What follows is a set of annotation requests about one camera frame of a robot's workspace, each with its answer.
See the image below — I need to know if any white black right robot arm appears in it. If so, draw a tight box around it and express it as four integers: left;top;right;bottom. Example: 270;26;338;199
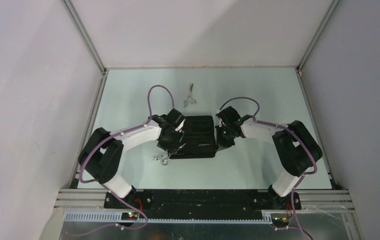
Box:
216;106;323;209

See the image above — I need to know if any silver thinning scissors far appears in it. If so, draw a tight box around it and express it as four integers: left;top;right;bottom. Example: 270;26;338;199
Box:
183;83;197;108

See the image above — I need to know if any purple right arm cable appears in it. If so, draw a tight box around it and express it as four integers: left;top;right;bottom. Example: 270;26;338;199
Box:
219;96;319;240

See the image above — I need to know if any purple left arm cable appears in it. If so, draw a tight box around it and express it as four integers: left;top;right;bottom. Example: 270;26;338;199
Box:
65;84;175;238

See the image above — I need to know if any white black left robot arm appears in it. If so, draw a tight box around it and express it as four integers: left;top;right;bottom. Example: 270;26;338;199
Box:
78;109;187;208

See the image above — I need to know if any aluminium front frame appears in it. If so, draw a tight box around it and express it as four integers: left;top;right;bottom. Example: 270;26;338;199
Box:
55;189;356;228

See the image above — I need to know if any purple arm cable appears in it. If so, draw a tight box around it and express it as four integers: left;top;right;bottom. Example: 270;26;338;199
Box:
65;84;175;238
219;96;319;240

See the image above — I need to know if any black zippered tool case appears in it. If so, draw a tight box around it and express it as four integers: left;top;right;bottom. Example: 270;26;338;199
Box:
170;115;216;159

